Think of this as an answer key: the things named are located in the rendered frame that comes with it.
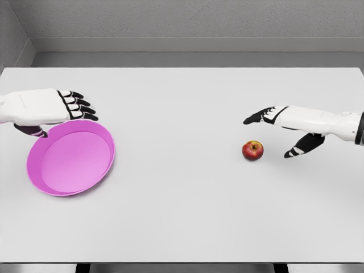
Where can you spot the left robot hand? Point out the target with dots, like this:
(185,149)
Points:
(42,106)

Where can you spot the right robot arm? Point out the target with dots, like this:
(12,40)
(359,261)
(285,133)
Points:
(348,126)

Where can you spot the red apple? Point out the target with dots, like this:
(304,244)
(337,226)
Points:
(252,149)

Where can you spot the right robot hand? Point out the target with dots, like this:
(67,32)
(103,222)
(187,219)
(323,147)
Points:
(295,118)

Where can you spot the pink round plate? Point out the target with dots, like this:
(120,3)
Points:
(71,157)

